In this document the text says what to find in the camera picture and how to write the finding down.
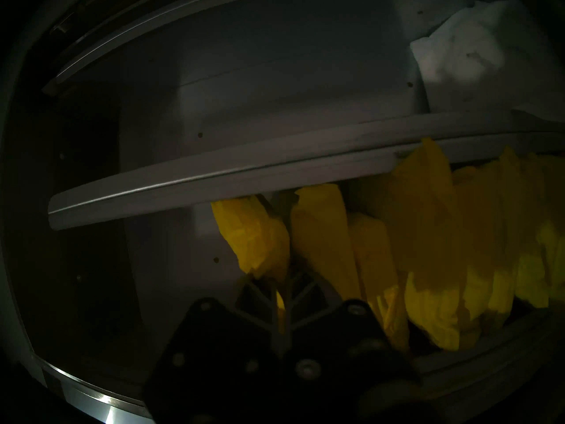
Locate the steel wall dispenser cabinet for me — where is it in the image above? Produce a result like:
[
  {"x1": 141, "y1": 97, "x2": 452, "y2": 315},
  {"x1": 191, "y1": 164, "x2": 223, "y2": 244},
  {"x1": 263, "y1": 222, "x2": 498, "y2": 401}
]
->
[{"x1": 0, "y1": 0, "x2": 565, "y2": 424}]

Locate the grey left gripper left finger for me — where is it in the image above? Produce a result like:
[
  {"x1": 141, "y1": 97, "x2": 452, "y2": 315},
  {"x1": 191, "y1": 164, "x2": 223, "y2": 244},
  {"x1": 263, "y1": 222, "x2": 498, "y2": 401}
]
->
[{"x1": 145, "y1": 277, "x2": 285, "y2": 424}]

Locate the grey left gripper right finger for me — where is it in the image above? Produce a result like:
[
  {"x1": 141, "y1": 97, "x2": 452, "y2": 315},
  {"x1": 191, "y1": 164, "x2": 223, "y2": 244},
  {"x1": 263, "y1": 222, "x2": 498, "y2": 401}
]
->
[{"x1": 282, "y1": 273, "x2": 418, "y2": 424}]

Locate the yellow sanitary pad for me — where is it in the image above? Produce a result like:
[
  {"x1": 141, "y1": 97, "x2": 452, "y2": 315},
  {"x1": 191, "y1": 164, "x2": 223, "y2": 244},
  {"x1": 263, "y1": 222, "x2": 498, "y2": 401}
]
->
[
  {"x1": 503, "y1": 154, "x2": 552, "y2": 313},
  {"x1": 290, "y1": 184, "x2": 362, "y2": 302},
  {"x1": 384, "y1": 137, "x2": 468, "y2": 351},
  {"x1": 455, "y1": 147, "x2": 521, "y2": 335},
  {"x1": 349, "y1": 213, "x2": 411, "y2": 353},
  {"x1": 211, "y1": 196, "x2": 290, "y2": 322}
]

